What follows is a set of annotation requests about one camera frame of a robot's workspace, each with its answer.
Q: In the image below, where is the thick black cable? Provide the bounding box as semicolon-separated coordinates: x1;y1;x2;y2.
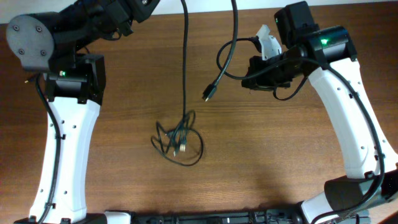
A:
201;0;239;103

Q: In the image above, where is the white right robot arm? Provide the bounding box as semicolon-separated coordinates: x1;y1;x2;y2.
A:
241;1;397;223

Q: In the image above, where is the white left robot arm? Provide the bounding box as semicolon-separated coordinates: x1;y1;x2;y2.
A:
6;0;158;223

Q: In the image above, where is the thin black USB cable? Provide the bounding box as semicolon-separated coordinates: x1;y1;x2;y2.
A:
150;0;205;167

